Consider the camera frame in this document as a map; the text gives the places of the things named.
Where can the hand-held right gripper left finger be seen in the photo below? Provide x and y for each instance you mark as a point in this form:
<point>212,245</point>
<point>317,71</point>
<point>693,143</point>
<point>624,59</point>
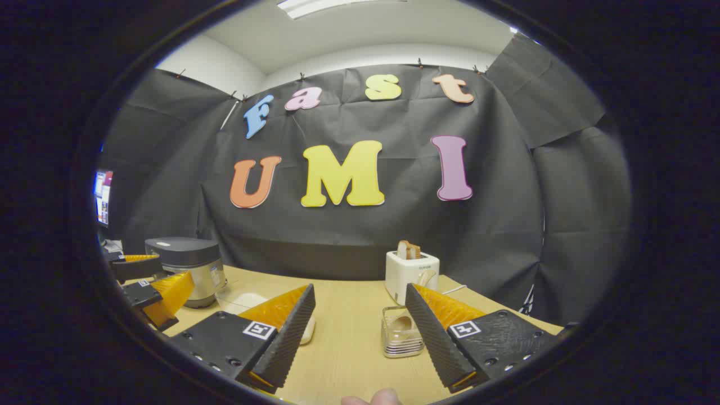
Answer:
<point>281,343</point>

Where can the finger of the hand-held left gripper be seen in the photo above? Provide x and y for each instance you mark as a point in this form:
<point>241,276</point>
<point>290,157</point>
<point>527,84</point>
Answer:
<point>138,270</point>
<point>140,293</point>

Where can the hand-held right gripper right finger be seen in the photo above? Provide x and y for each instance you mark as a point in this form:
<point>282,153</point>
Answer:
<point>439,343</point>

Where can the wooden spoon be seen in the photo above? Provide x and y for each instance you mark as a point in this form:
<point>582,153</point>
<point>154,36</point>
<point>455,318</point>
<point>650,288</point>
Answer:
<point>402,323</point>

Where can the grey silver rice cooker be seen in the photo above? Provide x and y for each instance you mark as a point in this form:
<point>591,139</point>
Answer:
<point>185,256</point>

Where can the white toaster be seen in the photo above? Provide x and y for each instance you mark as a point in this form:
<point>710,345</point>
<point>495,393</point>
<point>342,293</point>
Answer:
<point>405,275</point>

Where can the computer monitor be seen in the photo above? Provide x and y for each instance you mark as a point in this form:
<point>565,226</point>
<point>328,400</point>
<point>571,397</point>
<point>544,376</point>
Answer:
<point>104,197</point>

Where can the brown bread slice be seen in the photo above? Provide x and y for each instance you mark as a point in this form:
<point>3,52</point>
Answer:
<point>415,251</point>
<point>402,250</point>

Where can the black backdrop cloth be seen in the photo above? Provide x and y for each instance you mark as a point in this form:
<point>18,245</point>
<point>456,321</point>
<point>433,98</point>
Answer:
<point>394,236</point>

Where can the ceiling light panel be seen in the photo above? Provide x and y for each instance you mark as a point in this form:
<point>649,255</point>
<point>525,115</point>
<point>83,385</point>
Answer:
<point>326,5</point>

